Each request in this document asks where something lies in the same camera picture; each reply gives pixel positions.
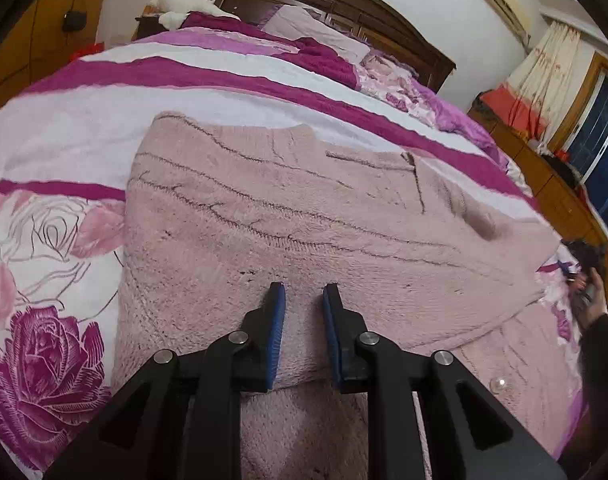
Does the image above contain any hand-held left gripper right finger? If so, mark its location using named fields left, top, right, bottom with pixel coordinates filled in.
left=322, top=283, right=567, bottom=480

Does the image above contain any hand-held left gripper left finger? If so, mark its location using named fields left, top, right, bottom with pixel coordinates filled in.
left=44, top=282, right=287, bottom=480

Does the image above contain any pink knit sweater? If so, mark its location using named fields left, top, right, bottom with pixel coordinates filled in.
left=111, top=111, right=585, bottom=480

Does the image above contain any person's right forearm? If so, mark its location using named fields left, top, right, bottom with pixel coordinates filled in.
left=559, top=312, right=608, bottom=476

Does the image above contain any person's right hand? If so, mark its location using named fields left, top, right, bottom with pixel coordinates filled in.
left=573, top=267, right=608, bottom=328

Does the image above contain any wooden low cabinet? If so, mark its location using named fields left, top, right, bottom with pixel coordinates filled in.
left=469, top=105, right=608, bottom=251

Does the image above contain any purple satin bed sheet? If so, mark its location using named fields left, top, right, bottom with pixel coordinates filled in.
left=414, top=80, right=540, bottom=201

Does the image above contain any cream and orange curtain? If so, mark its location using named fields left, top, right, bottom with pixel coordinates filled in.
left=479, top=20, right=602, bottom=148

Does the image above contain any floral pillow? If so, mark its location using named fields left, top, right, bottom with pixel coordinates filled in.
left=359, top=52, right=437, bottom=111

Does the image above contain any pink floral bed quilt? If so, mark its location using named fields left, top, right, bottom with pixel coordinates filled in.
left=0, top=10, right=587, bottom=480

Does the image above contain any light pink pillow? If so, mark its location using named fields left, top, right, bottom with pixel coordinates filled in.
left=260, top=4, right=372, bottom=63

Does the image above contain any wooden nightstand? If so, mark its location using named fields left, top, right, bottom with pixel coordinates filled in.
left=134, top=4, right=185, bottom=41

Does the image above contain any red cloth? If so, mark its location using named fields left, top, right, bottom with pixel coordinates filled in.
left=71, top=42, right=107, bottom=61

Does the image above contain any white soft toy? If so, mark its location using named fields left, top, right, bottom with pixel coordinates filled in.
left=148, top=0, right=229, bottom=30

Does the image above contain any wooden wardrobe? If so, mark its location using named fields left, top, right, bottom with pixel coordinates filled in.
left=0, top=0, right=117, bottom=116

